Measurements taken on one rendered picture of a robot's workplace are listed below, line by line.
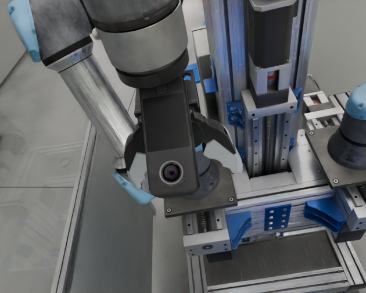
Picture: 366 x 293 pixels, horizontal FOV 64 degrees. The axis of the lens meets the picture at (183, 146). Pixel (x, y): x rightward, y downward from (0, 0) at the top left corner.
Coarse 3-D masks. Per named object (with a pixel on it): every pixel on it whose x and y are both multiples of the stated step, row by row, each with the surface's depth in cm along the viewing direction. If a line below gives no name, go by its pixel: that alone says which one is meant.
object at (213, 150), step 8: (208, 144) 34; (216, 144) 34; (208, 152) 36; (216, 152) 36; (224, 152) 36; (224, 160) 37; (232, 160) 37; (240, 160) 38; (232, 168) 38; (240, 168) 39
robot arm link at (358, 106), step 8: (360, 88) 76; (352, 96) 76; (360, 96) 75; (352, 104) 75; (360, 104) 74; (344, 112) 82; (352, 112) 76; (360, 112) 74; (344, 120) 81; (352, 120) 77; (360, 120) 75; (344, 128) 82; (352, 128) 79; (360, 128) 77; (352, 136) 80; (360, 136) 79
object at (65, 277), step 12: (96, 132) 128; (84, 168) 112; (84, 180) 109; (84, 192) 108; (84, 204) 106; (72, 228) 97; (72, 240) 94; (72, 252) 93; (72, 264) 92; (60, 276) 87; (72, 276) 90; (60, 288) 85
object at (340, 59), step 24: (336, 0) 152; (360, 0) 152; (336, 24) 162; (360, 24) 163; (312, 48) 172; (336, 48) 173; (360, 48) 174; (312, 72) 185; (336, 72) 186; (360, 72) 187
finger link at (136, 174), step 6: (138, 156) 35; (144, 156) 35; (132, 162) 36; (138, 162) 36; (144, 162) 36; (132, 168) 37; (138, 168) 37; (144, 168) 37; (132, 174) 38; (138, 174) 38; (144, 174) 38; (132, 180) 39; (138, 180) 39; (138, 186) 40
